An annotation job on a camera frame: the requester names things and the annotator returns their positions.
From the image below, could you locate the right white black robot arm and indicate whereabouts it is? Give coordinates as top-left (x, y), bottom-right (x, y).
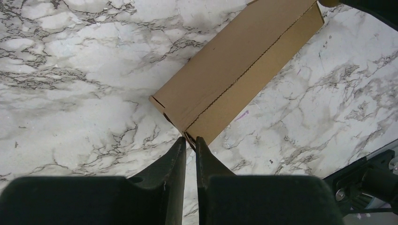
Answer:
top-left (319, 0), bottom-right (398, 216)

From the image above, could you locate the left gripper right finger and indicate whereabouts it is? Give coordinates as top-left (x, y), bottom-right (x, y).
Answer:
top-left (195, 137), bottom-right (343, 225)

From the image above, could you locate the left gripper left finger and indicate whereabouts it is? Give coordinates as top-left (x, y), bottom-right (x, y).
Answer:
top-left (0, 137), bottom-right (186, 225)

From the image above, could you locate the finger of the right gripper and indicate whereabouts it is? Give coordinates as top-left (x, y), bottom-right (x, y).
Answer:
top-left (319, 0), bottom-right (398, 31)

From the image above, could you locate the brown cardboard box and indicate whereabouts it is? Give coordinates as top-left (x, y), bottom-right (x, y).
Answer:
top-left (150, 0), bottom-right (324, 146)

